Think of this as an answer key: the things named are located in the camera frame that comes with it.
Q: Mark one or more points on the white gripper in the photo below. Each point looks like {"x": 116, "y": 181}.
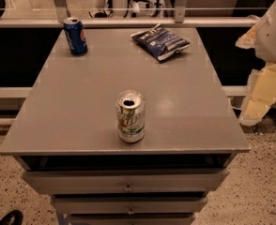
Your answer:
{"x": 273, "y": 37}

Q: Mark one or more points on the blue pepsi can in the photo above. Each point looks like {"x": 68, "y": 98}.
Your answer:
{"x": 74, "y": 31}

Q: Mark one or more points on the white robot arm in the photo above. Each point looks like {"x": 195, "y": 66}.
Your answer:
{"x": 261, "y": 85}

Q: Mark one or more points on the blue chip bag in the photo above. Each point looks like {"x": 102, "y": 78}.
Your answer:
{"x": 160, "y": 43}

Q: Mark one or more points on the white green 7up can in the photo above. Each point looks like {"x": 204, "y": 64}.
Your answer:
{"x": 130, "y": 116}

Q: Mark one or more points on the white sneaker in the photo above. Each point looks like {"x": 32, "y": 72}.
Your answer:
{"x": 135, "y": 6}

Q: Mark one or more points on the top grey drawer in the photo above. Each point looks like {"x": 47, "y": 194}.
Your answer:
{"x": 110, "y": 182}

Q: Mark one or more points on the grey drawer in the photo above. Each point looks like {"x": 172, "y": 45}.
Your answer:
{"x": 129, "y": 205}
{"x": 146, "y": 219}
{"x": 110, "y": 182}

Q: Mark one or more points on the bottom grey drawer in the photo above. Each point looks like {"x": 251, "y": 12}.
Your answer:
{"x": 146, "y": 219}

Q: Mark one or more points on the middle grey drawer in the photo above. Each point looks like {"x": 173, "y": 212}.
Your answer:
{"x": 129, "y": 205}

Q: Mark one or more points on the black shoe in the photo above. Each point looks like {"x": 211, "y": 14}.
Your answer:
{"x": 14, "y": 217}

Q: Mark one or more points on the metal railing frame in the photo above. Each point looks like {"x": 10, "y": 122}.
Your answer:
{"x": 51, "y": 13}

